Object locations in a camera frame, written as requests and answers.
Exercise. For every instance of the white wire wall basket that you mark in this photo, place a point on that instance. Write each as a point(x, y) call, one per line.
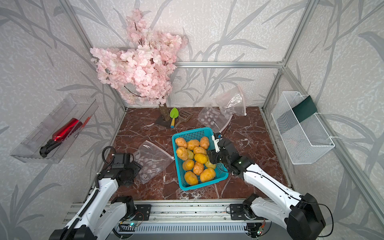
point(305, 142)

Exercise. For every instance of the clear zipper bag with dots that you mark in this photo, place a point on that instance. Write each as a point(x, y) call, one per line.
point(153, 160)

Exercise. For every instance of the teal plastic basket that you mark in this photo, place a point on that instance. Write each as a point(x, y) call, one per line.
point(197, 134)

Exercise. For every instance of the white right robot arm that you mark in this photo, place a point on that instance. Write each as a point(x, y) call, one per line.
point(299, 214)

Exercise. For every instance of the clear zipper bag rear flat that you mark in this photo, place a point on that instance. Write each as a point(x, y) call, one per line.
point(213, 118)

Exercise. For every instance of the clear zipper bag rear upright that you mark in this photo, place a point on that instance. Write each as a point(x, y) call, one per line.
point(232, 102)

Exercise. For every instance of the clear acrylic wall shelf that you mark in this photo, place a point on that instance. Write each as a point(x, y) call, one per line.
point(73, 106)

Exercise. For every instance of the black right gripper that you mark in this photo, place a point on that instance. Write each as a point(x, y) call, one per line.
point(211, 156)

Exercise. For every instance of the green-yellow potato right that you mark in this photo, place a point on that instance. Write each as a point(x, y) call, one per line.
point(208, 164)

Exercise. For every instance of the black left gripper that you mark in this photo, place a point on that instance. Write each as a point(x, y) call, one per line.
point(136, 166)

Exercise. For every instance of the orange potato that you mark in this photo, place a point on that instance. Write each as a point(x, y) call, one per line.
point(198, 168)
point(182, 153)
point(188, 165)

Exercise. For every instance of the green-yellow potato middle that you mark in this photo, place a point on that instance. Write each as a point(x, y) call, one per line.
point(190, 154)

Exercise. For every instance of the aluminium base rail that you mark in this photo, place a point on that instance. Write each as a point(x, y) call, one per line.
point(187, 217)

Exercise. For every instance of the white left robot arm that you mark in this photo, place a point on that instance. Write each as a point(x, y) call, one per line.
point(98, 216)

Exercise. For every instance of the yellow wrinkled potato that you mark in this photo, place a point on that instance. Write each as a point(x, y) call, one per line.
point(201, 158)

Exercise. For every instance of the large brown potato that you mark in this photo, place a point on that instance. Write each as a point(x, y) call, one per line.
point(207, 175)

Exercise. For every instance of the pink cherry blossom tree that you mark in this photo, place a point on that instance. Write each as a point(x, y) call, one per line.
point(141, 74)

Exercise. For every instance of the green toy shovel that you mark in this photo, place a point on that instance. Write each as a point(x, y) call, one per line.
point(174, 113)

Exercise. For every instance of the green-yellow potato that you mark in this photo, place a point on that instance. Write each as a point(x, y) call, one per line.
point(208, 164)
point(190, 154)

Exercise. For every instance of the dark green card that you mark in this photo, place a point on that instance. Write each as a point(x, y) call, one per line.
point(305, 109)

